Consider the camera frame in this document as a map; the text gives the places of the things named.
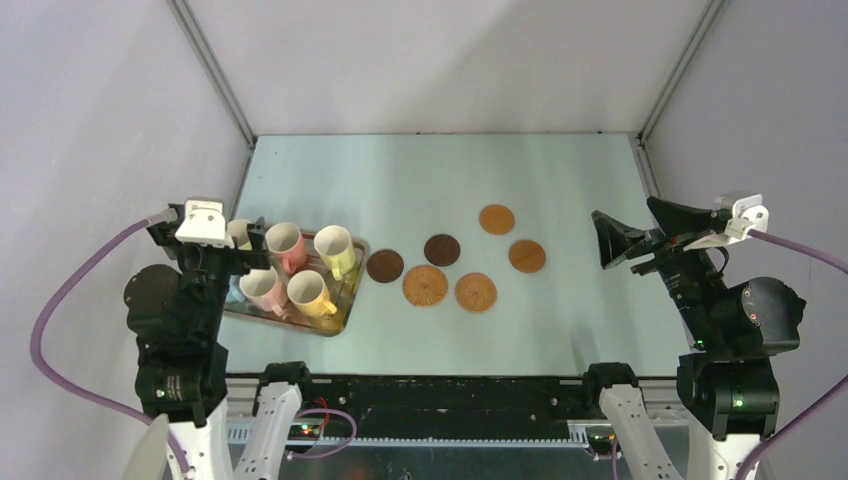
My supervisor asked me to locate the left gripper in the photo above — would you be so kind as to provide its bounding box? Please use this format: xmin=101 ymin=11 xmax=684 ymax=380
xmin=150 ymin=210 xmax=270 ymax=333

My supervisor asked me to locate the light wooden coaster front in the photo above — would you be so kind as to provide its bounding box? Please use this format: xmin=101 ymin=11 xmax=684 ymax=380
xmin=508 ymin=239 xmax=547 ymax=274

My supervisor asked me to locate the light wooden coaster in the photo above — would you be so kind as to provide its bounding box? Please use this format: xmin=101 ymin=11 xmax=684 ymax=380
xmin=479 ymin=204 xmax=516 ymax=235
xmin=508 ymin=239 xmax=547 ymax=274

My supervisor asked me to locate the light yellow-green cup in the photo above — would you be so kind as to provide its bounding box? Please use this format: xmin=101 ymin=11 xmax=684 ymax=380
xmin=313 ymin=225 xmax=356 ymax=281

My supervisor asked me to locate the woven rattan coaster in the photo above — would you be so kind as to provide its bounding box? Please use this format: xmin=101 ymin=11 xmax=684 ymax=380
xmin=402 ymin=265 xmax=449 ymax=307
xmin=455 ymin=272 xmax=498 ymax=313

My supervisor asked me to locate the dark wooden coaster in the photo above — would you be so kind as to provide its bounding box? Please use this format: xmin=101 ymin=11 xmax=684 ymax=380
xmin=366 ymin=249 xmax=405 ymax=284
xmin=424 ymin=234 xmax=461 ymax=267

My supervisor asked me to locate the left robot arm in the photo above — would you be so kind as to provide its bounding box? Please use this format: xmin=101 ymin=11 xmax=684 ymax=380
xmin=124 ymin=219 xmax=316 ymax=479

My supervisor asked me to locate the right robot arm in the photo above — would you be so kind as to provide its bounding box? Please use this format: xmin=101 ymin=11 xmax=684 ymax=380
xmin=591 ymin=192 xmax=806 ymax=479

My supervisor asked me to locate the light blue cup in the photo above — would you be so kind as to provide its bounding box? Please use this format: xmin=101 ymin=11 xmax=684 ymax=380
xmin=225 ymin=218 xmax=256 ymax=305

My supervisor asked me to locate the pink cup front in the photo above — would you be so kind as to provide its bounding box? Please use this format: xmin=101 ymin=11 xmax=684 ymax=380
xmin=238 ymin=268 xmax=288 ymax=317

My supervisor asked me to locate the pink cup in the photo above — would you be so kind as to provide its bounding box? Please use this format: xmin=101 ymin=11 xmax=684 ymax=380
xmin=265 ymin=222 xmax=308 ymax=275
xmin=238 ymin=268 xmax=288 ymax=317

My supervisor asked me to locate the pink cup rear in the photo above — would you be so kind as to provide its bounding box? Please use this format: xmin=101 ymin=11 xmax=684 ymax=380
xmin=265 ymin=222 xmax=308 ymax=275

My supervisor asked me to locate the yellow cup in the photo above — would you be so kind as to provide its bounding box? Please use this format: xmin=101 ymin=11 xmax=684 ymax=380
xmin=287 ymin=270 xmax=338 ymax=318

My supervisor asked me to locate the metal tray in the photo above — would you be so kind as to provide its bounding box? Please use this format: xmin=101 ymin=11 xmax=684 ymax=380
xmin=224 ymin=230 xmax=370 ymax=337

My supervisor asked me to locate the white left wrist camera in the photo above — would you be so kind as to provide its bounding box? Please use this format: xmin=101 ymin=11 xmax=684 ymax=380
xmin=175 ymin=197 xmax=235 ymax=249

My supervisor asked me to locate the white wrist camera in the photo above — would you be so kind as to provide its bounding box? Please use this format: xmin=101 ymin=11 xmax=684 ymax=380
xmin=683 ymin=191 xmax=770 ymax=251
xmin=175 ymin=197 xmax=235 ymax=249

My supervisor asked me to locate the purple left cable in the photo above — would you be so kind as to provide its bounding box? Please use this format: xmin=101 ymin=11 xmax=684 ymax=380
xmin=29 ymin=207 xmax=193 ymax=478

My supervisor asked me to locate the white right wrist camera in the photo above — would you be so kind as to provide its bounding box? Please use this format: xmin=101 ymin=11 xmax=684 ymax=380
xmin=683 ymin=191 xmax=770 ymax=251

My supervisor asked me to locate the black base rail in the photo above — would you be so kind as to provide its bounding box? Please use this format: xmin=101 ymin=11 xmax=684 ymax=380
xmin=290 ymin=374 xmax=611 ymax=446

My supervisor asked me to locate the purple wire loop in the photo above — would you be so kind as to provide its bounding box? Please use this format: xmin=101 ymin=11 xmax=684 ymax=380
xmin=284 ymin=397 xmax=359 ymax=462

